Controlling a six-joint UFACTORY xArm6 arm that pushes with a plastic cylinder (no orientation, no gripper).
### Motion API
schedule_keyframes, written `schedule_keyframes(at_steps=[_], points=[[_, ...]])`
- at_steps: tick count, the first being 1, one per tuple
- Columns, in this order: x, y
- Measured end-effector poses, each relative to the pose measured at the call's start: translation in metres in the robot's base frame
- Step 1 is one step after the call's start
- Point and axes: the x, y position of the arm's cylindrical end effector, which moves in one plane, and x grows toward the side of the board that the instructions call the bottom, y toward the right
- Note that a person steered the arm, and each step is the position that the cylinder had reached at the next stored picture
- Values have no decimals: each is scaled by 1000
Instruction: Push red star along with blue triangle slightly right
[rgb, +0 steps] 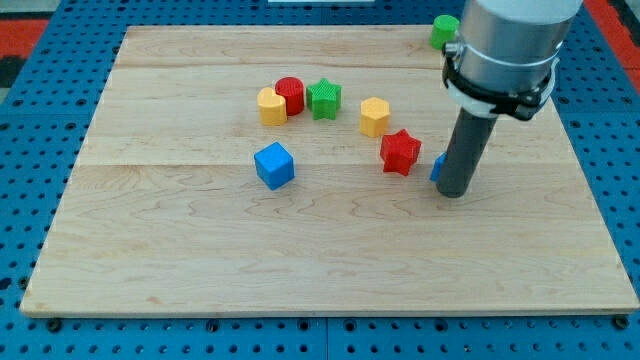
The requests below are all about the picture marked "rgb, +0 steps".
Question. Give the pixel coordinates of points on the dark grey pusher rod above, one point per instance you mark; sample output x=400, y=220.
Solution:
x=466, y=146

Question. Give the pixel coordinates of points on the blue triangle block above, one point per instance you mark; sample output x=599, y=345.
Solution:
x=437, y=166

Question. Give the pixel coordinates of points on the red star block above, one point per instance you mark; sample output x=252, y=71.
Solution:
x=399, y=152

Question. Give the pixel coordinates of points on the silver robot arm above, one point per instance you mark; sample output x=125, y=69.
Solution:
x=517, y=31

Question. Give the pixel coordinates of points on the green star block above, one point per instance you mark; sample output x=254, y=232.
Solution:
x=324, y=99

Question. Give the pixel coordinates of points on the yellow hexagon block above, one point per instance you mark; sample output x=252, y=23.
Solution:
x=374, y=117

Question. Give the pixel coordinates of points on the green cylinder block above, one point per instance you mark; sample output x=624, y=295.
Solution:
x=444, y=29

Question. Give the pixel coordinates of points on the red cylinder block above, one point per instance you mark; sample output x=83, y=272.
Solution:
x=292, y=90

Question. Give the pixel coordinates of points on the blue cube block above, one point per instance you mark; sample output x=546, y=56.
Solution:
x=274, y=166

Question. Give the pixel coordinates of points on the yellow heart block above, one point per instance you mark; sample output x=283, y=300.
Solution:
x=271, y=107

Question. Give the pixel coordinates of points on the wooden board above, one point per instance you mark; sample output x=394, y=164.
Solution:
x=164, y=215

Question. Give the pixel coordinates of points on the black clamp with white ring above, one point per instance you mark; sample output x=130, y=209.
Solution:
x=485, y=87

